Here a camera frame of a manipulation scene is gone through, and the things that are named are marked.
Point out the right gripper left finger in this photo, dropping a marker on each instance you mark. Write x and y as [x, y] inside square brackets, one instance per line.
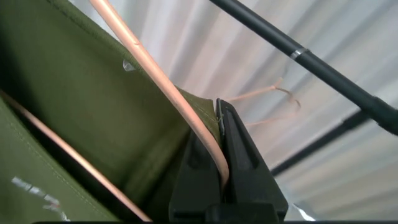
[192, 186]

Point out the green printed shirt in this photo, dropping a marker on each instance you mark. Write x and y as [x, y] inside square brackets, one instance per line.
[77, 93]

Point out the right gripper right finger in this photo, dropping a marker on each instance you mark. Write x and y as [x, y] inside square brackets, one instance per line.
[248, 180]

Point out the pink clothes hanger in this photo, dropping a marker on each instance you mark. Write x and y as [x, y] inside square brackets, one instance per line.
[258, 91]
[161, 81]

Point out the white curtain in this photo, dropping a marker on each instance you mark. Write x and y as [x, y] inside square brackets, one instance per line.
[248, 37]

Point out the black clothes rack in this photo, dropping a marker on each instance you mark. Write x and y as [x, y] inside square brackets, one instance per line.
[326, 73]

